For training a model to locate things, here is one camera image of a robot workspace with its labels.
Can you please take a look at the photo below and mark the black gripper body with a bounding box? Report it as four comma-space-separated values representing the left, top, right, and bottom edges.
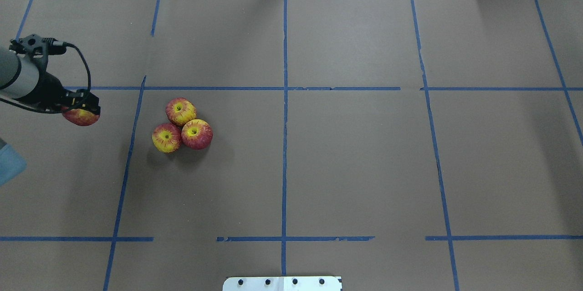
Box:
61, 90, 101, 115

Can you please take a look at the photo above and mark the red yellow apple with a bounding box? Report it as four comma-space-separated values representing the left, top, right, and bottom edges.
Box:
152, 123, 182, 154
62, 109, 100, 127
165, 97, 197, 128
181, 119, 213, 150

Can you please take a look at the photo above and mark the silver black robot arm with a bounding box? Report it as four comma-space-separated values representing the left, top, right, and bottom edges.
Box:
0, 34, 101, 115

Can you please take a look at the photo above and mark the blue tape strip crossing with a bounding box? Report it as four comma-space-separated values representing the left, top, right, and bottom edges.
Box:
64, 86, 401, 92

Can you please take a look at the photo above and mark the blue object at edge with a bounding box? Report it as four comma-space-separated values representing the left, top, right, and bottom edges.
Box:
0, 139, 27, 186

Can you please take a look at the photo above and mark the red yellow apple top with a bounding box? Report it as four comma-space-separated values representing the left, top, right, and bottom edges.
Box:
165, 97, 197, 128

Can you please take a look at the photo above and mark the blue tape strip long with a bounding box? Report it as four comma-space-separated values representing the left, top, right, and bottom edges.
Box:
281, 0, 289, 276

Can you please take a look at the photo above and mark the white metal mounting plate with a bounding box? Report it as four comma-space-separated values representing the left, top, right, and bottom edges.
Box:
222, 275, 343, 291

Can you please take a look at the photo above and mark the black cable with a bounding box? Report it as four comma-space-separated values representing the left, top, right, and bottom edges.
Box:
62, 42, 92, 96

